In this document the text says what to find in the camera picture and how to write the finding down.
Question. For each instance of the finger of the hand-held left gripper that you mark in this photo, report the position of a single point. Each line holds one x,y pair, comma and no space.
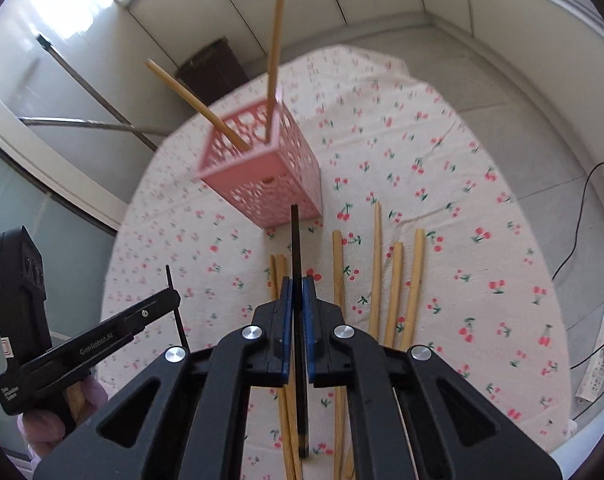
147,312

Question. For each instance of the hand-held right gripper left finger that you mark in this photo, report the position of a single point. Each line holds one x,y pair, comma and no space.
285,340

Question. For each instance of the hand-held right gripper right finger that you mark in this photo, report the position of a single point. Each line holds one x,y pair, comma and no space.
309,340

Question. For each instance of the black chopstick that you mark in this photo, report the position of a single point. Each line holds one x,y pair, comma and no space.
295,240
171,280

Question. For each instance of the pink perforated plastic basket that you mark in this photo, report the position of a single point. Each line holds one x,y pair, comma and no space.
282,180

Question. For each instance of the person's left hand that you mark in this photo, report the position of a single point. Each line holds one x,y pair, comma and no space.
39,432

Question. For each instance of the plain metal pole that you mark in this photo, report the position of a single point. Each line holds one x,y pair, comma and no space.
82,123

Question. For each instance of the metal pole with black end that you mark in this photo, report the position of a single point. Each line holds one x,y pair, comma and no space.
89,85

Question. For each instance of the cherry print tablecloth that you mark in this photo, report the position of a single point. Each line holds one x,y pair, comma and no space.
407,125

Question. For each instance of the brown trash bin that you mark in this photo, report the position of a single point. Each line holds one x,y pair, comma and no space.
212,70

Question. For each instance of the white power strip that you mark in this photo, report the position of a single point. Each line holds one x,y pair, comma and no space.
594,375

